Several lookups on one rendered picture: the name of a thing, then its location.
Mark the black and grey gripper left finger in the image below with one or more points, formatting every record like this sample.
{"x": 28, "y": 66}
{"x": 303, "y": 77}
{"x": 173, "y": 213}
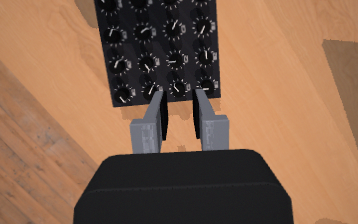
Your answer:
{"x": 148, "y": 132}

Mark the black knob box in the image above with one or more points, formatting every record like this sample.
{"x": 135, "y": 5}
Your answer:
{"x": 170, "y": 41}

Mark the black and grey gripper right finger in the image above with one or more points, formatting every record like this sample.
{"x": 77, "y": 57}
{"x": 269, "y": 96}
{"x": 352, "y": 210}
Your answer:
{"x": 211, "y": 129}

